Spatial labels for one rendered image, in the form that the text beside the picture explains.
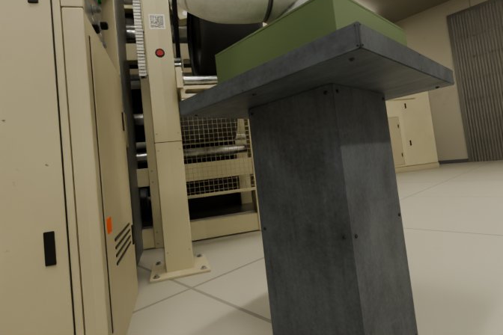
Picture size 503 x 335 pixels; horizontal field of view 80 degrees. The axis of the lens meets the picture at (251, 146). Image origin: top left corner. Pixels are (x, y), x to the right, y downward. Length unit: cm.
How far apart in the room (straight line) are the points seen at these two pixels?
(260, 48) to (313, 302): 56
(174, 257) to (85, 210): 79
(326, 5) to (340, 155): 27
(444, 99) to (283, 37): 768
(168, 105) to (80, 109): 74
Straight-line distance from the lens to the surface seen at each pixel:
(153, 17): 167
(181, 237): 151
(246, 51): 70
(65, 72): 87
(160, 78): 156
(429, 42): 854
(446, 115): 819
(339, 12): 59
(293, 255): 73
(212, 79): 149
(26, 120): 86
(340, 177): 61
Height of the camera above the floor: 47
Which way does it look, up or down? 3 degrees up
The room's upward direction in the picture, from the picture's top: 6 degrees counter-clockwise
